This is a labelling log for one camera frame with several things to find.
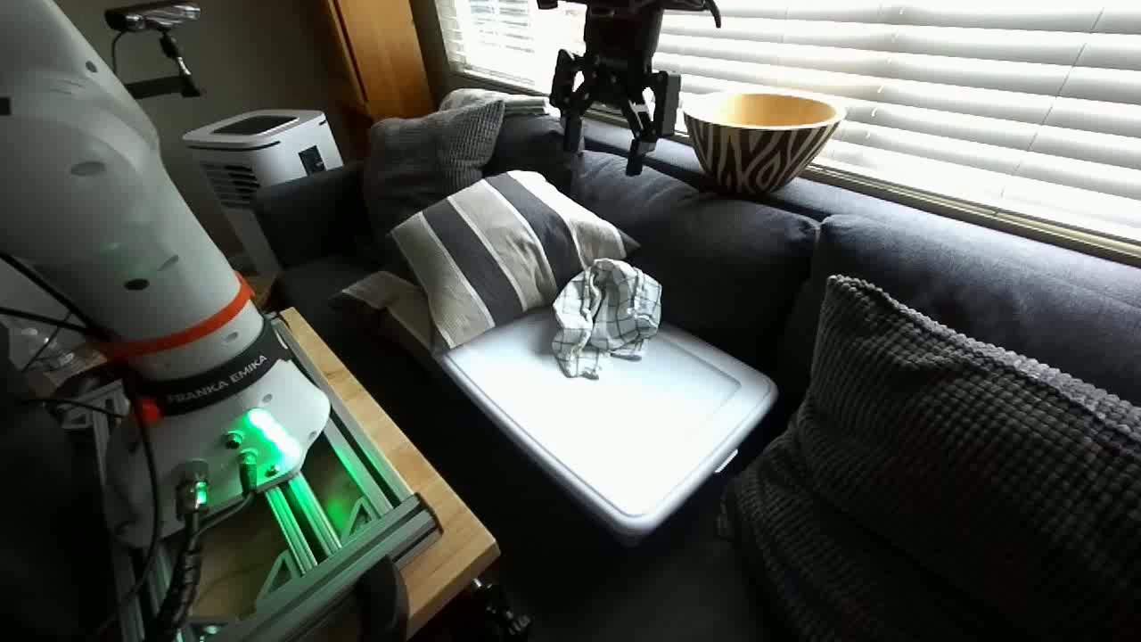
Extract large striped throw pillow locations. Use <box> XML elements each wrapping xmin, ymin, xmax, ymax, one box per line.
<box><xmin>386</xmin><ymin>169</ymin><xmax>638</xmax><ymax>358</ymax></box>

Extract smooth gray couch pillow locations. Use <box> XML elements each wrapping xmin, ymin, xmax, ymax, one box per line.
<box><xmin>361</xmin><ymin>93</ymin><xmax>514</xmax><ymax>271</ymax></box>

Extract white plastic tray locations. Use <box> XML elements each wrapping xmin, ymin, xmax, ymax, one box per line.
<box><xmin>432</xmin><ymin>298</ymin><xmax>782</xmax><ymax>537</ymax></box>

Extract white window blinds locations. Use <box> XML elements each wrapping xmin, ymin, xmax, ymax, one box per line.
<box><xmin>439</xmin><ymin>0</ymin><xmax>1141</xmax><ymax>246</ymax></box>

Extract light gray folded blanket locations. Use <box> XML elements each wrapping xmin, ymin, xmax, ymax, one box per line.
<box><xmin>439</xmin><ymin>84</ymin><xmax>553</xmax><ymax>126</ymax></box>

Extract crumpled white cloth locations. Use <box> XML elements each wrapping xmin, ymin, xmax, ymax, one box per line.
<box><xmin>549</xmin><ymin>254</ymin><xmax>665</xmax><ymax>380</ymax></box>

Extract white air purifier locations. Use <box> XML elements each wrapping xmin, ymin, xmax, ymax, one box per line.
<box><xmin>178</xmin><ymin>107</ymin><xmax>348</xmax><ymax>283</ymax></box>

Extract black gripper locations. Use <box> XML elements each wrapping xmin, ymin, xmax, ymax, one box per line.
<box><xmin>544</xmin><ymin>0</ymin><xmax>685</xmax><ymax>177</ymax></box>

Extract wooden wall panel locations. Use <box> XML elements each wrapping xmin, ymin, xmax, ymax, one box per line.
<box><xmin>316</xmin><ymin>0</ymin><xmax>439</xmax><ymax>121</ymax></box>

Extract flat striped throw pillow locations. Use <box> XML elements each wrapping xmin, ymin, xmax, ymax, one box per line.
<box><xmin>334</xmin><ymin>266</ymin><xmax>442</xmax><ymax>352</ymax></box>

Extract metal robot mounting frame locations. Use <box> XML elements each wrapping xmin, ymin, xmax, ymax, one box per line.
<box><xmin>102</xmin><ymin>313</ymin><xmax>442</xmax><ymax>642</ymax></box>

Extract zebra pattern wooden bowl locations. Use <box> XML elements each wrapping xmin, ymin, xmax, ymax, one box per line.
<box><xmin>681</xmin><ymin>90</ymin><xmax>848</xmax><ymax>200</ymax></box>

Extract gray waffle texture pillow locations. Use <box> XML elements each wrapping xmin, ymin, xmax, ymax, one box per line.
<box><xmin>720</xmin><ymin>271</ymin><xmax>1141</xmax><ymax>642</ymax></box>

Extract black camera on stand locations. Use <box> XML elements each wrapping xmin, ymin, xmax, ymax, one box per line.
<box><xmin>98</xmin><ymin>0</ymin><xmax>206</xmax><ymax>105</ymax></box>

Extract black braided base cable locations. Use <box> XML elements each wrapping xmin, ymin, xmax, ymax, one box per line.
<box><xmin>147</xmin><ymin>467</ymin><xmax>211</xmax><ymax>642</ymax></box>

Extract dark gray couch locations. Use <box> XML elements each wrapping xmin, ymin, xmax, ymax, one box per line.
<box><xmin>252</xmin><ymin>105</ymin><xmax>1141</xmax><ymax>642</ymax></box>

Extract wooden table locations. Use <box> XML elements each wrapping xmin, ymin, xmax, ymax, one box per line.
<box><xmin>187</xmin><ymin>302</ymin><xmax>507</xmax><ymax>642</ymax></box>

